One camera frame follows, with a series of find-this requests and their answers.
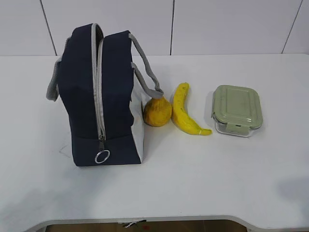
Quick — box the yellow round fruit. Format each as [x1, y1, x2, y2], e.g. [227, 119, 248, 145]
[143, 97, 172, 127]

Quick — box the yellow banana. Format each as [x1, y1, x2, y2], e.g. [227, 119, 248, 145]
[172, 82, 212, 136]

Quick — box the navy blue lunch bag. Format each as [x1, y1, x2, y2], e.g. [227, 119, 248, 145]
[46, 23, 164, 167]

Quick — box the green lid glass container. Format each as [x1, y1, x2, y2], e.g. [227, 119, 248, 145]
[211, 85, 263, 137]

